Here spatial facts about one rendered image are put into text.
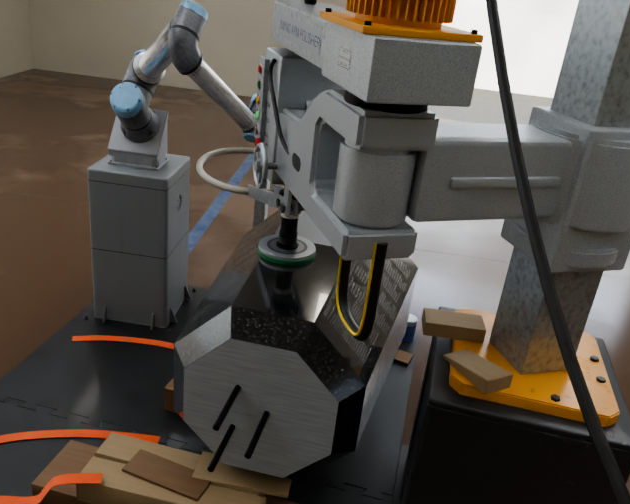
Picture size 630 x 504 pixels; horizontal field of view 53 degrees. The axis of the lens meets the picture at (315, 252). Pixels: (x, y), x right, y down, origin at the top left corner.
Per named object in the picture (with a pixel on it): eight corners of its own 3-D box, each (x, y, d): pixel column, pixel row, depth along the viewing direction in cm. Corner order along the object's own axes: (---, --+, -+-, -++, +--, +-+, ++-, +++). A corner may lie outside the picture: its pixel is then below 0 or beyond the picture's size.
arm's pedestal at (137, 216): (80, 322, 333) (71, 169, 297) (117, 280, 378) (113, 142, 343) (172, 336, 330) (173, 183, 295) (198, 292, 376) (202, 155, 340)
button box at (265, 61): (266, 143, 218) (272, 59, 206) (259, 143, 217) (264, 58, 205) (261, 137, 225) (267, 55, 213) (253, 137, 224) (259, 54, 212)
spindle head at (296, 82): (347, 209, 205) (366, 69, 187) (282, 211, 198) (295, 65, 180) (314, 173, 236) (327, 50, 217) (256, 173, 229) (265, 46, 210)
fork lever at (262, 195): (340, 215, 208) (340, 200, 207) (284, 216, 202) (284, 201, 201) (283, 195, 272) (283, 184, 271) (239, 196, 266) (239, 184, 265)
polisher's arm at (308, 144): (408, 295, 164) (444, 108, 144) (325, 301, 157) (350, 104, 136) (321, 195, 227) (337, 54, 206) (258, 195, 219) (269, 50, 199)
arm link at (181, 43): (175, 52, 234) (267, 145, 289) (186, 24, 237) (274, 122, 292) (152, 54, 239) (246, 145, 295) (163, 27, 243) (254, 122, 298)
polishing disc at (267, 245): (263, 261, 223) (263, 258, 222) (254, 236, 241) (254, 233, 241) (321, 260, 228) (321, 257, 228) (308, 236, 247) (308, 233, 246)
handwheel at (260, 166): (289, 195, 204) (293, 150, 198) (259, 195, 201) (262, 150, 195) (278, 180, 217) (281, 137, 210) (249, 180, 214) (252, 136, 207)
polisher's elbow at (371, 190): (386, 200, 173) (397, 130, 165) (418, 228, 157) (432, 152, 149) (321, 202, 167) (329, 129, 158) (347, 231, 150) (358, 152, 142)
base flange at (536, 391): (591, 342, 224) (594, 331, 222) (618, 431, 181) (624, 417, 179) (453, 314, 232) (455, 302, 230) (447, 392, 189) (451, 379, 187)
